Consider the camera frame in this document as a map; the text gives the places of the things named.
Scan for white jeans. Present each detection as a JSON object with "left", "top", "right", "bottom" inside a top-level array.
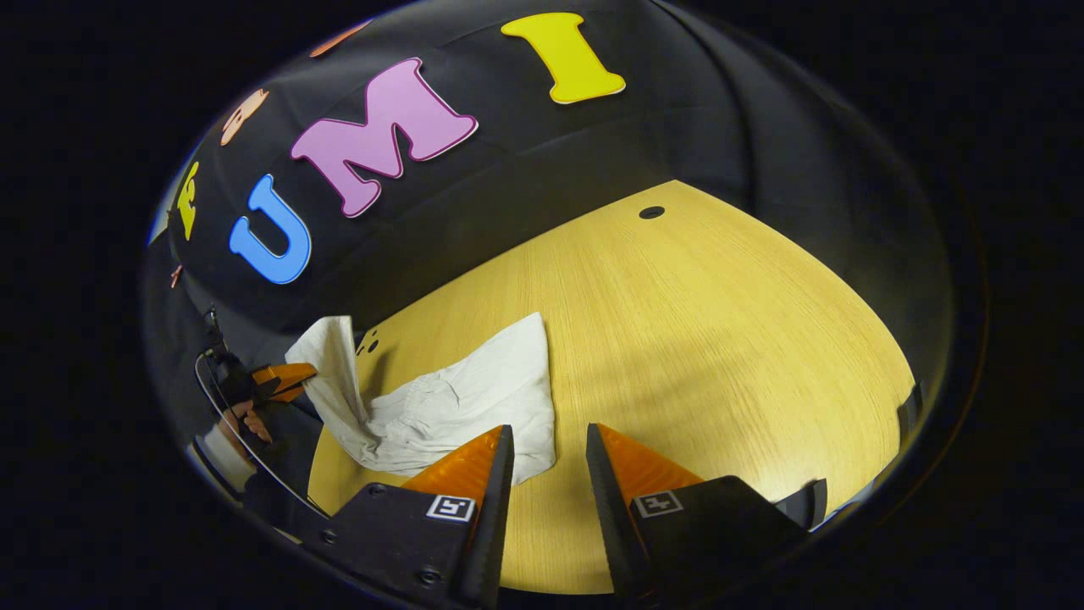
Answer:
[{"left": 285, "top": 312, "right": 557, "bottom": 486}]

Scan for thin gripper cable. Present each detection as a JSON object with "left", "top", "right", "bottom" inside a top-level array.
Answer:
[{"left": 193, "top": 349, "right": 331, "bottom": 519}]

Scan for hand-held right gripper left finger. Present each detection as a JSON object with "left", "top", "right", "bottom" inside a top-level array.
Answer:
[{"left": 292, "top": 424, "right": 516, "bottom": 609}]

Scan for dark rounded object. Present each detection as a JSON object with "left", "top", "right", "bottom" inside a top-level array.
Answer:
[
  {"left": 896, "top": 381, "right": 926, "bottom": 443},
  {"left": 775, "top": 477, "right": 829, "bottom": 531}
]

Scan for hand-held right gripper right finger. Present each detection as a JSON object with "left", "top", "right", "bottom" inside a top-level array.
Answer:
[{"left": 584, "top": 422, "right": 814, "bottom": 604}]

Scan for black backdrop cloth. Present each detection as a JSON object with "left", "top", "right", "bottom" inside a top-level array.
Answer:
[{"left": 140, "top": 0, "right": 962, "bottom": 441}]

